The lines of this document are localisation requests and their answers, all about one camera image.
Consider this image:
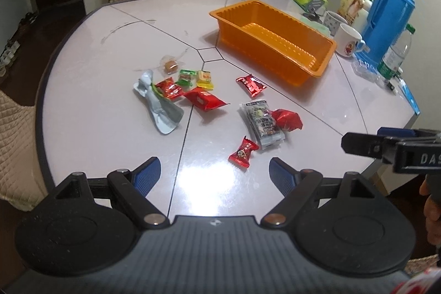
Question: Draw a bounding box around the red twist-wrapped candy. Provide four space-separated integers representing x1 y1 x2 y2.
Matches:
229 137 259 169

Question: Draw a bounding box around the red crinkled candy pack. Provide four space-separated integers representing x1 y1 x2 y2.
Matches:
271 109 303 132

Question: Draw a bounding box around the grey clear nut packet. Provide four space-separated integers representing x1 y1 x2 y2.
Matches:
239 100 285 149

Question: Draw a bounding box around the silver foil snack packet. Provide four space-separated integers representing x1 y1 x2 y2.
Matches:
133 69 184 135

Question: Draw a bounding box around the small red snack bar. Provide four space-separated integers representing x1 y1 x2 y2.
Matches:
236 74 266 98

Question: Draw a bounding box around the red double-happiness candy pack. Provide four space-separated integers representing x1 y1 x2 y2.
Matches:
184 87 228 112

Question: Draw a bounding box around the green candy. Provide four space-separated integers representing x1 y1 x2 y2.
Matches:
176 69 197 88

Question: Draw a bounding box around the clear brown candy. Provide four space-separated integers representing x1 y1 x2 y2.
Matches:
161 55 179 75

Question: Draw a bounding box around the yellow candy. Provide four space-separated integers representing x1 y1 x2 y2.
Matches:
196 70 214 91

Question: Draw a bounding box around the red snack packet with pictures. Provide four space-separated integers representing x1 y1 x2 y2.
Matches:
155 77 185 101

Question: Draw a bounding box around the person's right hand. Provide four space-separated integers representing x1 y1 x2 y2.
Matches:
419 180 441 246

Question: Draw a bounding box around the blue flat box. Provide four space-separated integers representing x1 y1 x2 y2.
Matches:
397 78 421 116

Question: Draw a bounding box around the clear toothpick box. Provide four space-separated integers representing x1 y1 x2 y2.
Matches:
351 57 386 83

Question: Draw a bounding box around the clear water bottle green cap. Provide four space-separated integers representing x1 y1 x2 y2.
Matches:
377 23 416 80

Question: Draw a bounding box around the white cartoon mug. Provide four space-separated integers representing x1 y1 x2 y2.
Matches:
334 23 366 57

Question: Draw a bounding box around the round white dining table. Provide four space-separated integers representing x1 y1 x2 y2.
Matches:
37 0 416 218

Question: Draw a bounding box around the beige quilted chair left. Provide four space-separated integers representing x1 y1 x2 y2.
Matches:
0 93 48 211

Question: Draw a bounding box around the green folded cloth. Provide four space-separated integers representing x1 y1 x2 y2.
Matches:
300 16 331 37

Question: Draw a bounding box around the blue thermos jug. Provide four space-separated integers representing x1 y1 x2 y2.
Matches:
357 0 416 68

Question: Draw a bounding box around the grey patterned mug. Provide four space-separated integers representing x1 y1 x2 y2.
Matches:
323 10 348 37

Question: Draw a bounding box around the orange plastic tray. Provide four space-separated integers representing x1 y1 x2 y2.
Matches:
209 0 336 87

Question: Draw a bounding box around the grey phone stand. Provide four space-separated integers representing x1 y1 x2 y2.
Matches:
303 0 326 24

